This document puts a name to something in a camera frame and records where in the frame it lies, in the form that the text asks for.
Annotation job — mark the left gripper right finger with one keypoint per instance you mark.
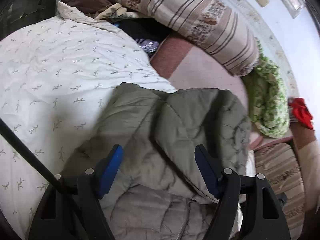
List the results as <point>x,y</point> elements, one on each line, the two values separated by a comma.
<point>263,215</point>

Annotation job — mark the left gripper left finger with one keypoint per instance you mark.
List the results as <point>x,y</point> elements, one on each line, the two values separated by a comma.
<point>78,214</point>

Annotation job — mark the olive quilted hooded jacket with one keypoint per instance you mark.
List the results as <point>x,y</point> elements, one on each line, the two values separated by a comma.
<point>170,142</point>

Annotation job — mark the brown striped side cushion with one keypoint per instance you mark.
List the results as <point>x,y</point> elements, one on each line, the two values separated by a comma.
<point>280,166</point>

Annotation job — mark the pink bed headboard pad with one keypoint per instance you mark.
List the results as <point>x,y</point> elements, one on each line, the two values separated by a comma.
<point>307,149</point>

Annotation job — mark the green white patterned blanket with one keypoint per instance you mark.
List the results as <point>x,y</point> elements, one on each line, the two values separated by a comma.
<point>267,97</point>

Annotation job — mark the red cloth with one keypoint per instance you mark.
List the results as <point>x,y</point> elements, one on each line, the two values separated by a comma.
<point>300,113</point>

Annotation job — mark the white leaf-print bed sheet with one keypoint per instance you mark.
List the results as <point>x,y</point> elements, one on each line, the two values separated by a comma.
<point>71,88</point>

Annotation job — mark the pink folded blanket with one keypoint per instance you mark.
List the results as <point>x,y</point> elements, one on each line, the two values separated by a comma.
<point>187,66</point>

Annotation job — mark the striped floral folded quilt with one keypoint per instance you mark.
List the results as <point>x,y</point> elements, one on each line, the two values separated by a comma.
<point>210,24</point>

